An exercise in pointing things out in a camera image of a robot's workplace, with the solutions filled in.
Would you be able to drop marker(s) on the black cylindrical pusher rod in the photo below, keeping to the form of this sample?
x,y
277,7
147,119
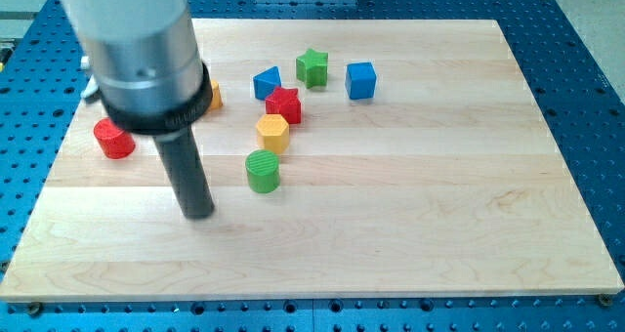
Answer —
x,y
182,162

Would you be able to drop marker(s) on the green cylinder block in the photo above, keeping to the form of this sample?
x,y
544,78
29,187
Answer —
x,y
262,167

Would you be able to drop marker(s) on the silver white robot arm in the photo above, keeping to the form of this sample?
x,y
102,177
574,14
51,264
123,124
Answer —
x,y
145,59

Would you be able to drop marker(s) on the orange yellow block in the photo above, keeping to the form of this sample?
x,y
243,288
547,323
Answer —
x,y
216,100

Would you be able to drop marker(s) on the red cylinder block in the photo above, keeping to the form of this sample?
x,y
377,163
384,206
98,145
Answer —
x,y
114,142

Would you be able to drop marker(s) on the yellow hexagon block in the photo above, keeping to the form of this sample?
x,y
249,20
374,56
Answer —
x,y
273,133

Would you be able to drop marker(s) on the blue triangle block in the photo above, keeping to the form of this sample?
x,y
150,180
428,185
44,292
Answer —
x,y
265,82

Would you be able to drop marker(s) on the red star block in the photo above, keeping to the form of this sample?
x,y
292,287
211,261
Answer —
x,y
286,102

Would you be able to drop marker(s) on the blue perforated metal table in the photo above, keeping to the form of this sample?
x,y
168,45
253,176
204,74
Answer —
x,y
40,90

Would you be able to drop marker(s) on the green star block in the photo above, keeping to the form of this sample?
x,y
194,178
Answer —
x,y
311,68

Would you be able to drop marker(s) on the light wooden board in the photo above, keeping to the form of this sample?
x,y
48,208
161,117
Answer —
x,y
448,182

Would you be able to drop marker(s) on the blue cube block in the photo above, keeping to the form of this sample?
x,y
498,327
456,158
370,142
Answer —
x,y
361,80

